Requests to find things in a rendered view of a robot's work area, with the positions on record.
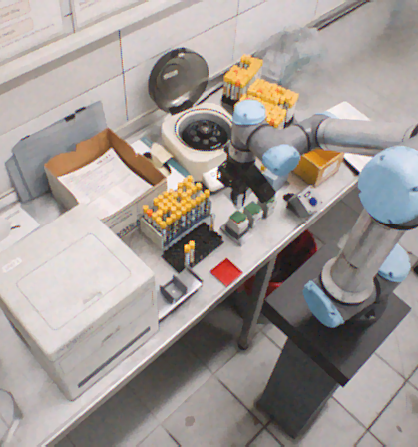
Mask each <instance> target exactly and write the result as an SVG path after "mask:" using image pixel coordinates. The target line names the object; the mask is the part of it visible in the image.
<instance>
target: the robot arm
mask: <svg viewBox="0 0 418 447"><path fill-rule="evenodd" d="M314 149H324V150H331V151H337V152H344V153H349V154H356V155H362V156H368V157H373V158H371V159H370V160H369V161H368V162H367V163H366V165H365V166H364V167H363V169H362V170H361V172H360V175H359V178H358V189H359V190H361V192H360V193H359V196H360V199H361V202H362V204H363V206H364V210H363V211H362V213H361V215H360V216H359V218H358V220H357V222H356V224H355V225H354V227H353V229H352V230H351V232H350V235H349V237H348V239H347V241H346V243H345V244H344V246H343V248H342V250H341V251H340V253H339V254H338V256H337V257H335V258H333V259H332V260H330V261H329V262H328V263H327V264H326V265H325V267H324V268H323V270H322V271H321V273H320V275H319V276H318V277H317V278H316V279H314V280H313V281H310V282H309V284H307V285H306V286H305V287H304V289H303V295H304V298H305V301H306V303H307V305H308V307H309V308H310V311H311V312H312V313H313V315H314V316H315V317H316V318H317V319H318V320H319V321H320V322H321V323H322V324H324V325H326V326H327V327H329V328H331V327H337V326H339V325H341V324H344V322H345V321H346V320H348V321H350V322H353V323H357V324H368V323H372V322H374V321H376V320H377V319H378V318H379V317H380V316H381V314H382V313H383V312H384V310H385V308H386V305H387V299H388V296H389V295H390V294H391V293H392V292H393V291H394V290H395V288H396V287H397V286H398V285H399V284H400V283H401V282H402V281H404V280H405V279H406V277H407V275H408V273H409V271H410V268H411V264H410V258H409V256H408V254H407V253H406V251H405V250H404V249H403V248H402V247H400V245H399V244H398V242H399V241H400V238H401V237H402V235H403V234H404V232H405V231H406V230H411V229H415V228H417V227H418V123H416V124H411V123H397V122H384V121H370V120H356V119H343V118H337V116H336V115H333V114H332V113H331V112H327V111H325V112H322V113H317V114H314V115H312V116H311V117H309V118H308V119H305V120H303V121H301V122H299V123H296V124H294V125H292V126H290V127H286V128H283V129H281V130H279V131H277V130H276V129H275V128H274V127H272V126H271V125H270V124H269V122H268V121H267V120H266V107H265V106H264V105H263V104H262V103H261V102H259V101H256V100H244V101H241V102H239V103H238V104H237V105H236V106H235V107H234V112H233V116H232V125H231V133H230V142H229V145H227V146H225V147H224V151H225V152H226V153H227V160H225V161H224V162H223V163H222V164H221V165H219V166H218V167H217V177H216V179H217V180H218V181H220V182H221V183H222V184H223V185H224V186H227V187H228V186H230V190H224V194H225V195H226V196H227V197H228V199H229V200H230V201H231V202H232V204H233V206H234V207H235V208H237V209H240V208H242V207H244V206H245V204H246V202H247V201H248V199H249V197H250V194H251V192H253V193H254V194H255V195H256V197H257V198H258V199H259V200H260V202H261V203H262V204H264V203H266V202H268V201H269V200H271V198H272V197H273V196H274V195H275V194H276V190H275V189H274V187H272V186H271V183H270V182H269V181H268V179H267V178H266V177H265V175H264V174H263V173H262V171H261V170H260V169H259V167H258V166H257V165H256V164H255V161H256V158H258V159H259V160H260V161H261V162H262V164H263V165H264V166H266V167H267V168H269V169H270V170H271V172H272V173H273V174H274V175H276V176H279V177H281V176H285V175H287V174H289V173H290V172H291V170H293V169H294V168H295V167H296V166H297V165H298V163H299V160H300V156H302V155H304V154H306V153H308V152H310V151H312V150H314ZM225 163H226V164H225ZM219 172H220V177H219V176H218V175H219Z"/></svg>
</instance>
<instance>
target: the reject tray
mask: <svg viewBox="0 0 418 447"><path fill-rule="evenodd" d="M210 273H211V274H212V275H214V276H215V277H216V278H217V279H218V280H219V281H220V282H221V283H222V284H223V285H224V286H226V287H228V286H229V285H230V284H232V283H233V282H234V281H235V280H236V279H237V278H239V277H240V276H241V275H242V274H243V271H241V270H240V269H239V268H238V267H236V266H235V265H234V264H233V263H232V262H231V261H230V260H228V258H226V259H225V260H223V261H222V262H221V263H220V264H219V265H217V266H216V267H215V268H214V269H212V270H211V271H210Z"/></svg>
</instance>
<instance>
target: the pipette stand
mask: <svg viewBox="0 0 418 447"><path fill-rule="evenodd" d="M264 175H265V177H266V178H267V179H268V181H269V182H270V183H271V186H272V187H274V189H275V190H276V194H275V199H277V198H278V197H279V196H280V195H281V194H282V193H283V192H284V191H285V190H286V189H287V188H288V187H290V186H291V183H290V182H289V181H288V177H289V174H287V175H285V176H281V177H279V176H276V175H274V174H273V173H272V172H271V170H270V169H268V170H267V171H266V172H265V173H264Z"/></svg>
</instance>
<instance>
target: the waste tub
mask: <svg viewBox="0 0 418 447"><path fill-rule="evenodd" d="M344 155H345V153H344V152H337V151H331V150H324V149H314V150H312V151H310V152H308V153H306V154H304V155H302V156H300V160H299V163H298V165H297V166H296V167H295V168H294V169H293V170H292V171H293V172H294V173H295V174H296V175H298V176H299V177H300V178H301V179H303V180H304V181H305V182H306V183H308V184H309V185H310V186H312V187H313V188H316V187H317V186H319V185H320V184H321V183H323V182H324V181H325V180H327V179H328V178H329V177H330V176H331V175H333V174H334V173H335V172H337V171H338V169H339V168H340V165H341V163H342V160H343V158H344Z"/></svg>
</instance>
